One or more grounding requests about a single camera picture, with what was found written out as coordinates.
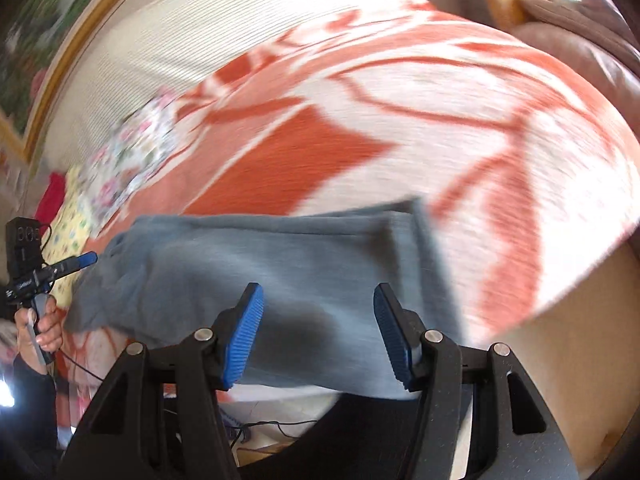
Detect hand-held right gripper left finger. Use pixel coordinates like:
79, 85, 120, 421
57, 282, 266, 480

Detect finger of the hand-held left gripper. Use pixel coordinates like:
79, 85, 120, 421
47, 251, 98, 281

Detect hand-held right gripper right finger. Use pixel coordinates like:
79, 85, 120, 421
372, 282, 581, 480

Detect grey pants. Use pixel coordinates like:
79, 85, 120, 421
65, 199, 466, 401

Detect person's left forearm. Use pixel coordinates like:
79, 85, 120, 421
10, 352, 61, 466

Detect person's left hand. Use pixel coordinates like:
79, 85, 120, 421
14, 297, 63, 366

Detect yellow patterned cloth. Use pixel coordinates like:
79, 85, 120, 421
40, 165, 96, 306

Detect red cloth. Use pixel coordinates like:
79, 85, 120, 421
35, 171, 68, 221

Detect dark cloth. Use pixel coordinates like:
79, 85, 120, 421
240, 395, 426, 480

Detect floral pillow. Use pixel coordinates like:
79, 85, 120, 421
80, 85, 196, 226

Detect beige bed base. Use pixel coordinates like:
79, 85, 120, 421
470, 245, 640, 471

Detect orange and white blanket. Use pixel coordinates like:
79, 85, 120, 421
55, 0, 636, 436

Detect gold framed floral painting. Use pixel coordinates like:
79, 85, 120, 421
0, 0, 171, 161

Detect white ribbed headboard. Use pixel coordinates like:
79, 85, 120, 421
25, 0, 451, 171

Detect brown cushion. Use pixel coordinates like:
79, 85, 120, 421
417, 0, 640, 126

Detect thin black cable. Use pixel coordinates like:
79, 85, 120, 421
230, 412, 321, 441

